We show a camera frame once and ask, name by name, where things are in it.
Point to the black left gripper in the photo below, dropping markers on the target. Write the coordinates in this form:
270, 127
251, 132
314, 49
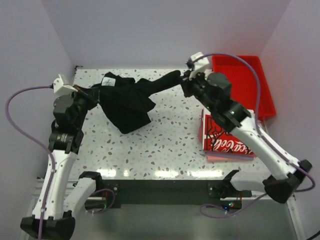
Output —
92, 102

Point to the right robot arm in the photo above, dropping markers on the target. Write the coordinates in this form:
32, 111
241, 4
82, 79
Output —
286, 171

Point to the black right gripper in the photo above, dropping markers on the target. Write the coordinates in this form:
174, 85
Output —
186, 82

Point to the folded red coca-cola t-shirt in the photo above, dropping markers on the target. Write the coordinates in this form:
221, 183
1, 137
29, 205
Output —
217, 142

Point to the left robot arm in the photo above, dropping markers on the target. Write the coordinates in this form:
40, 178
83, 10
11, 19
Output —
65, 139

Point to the black t-shirt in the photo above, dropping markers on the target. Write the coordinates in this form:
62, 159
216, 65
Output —
126, 102

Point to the red plastic bin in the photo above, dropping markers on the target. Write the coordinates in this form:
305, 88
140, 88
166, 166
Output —
244, 85

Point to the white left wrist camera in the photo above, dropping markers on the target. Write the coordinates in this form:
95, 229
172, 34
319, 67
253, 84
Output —
62, 87

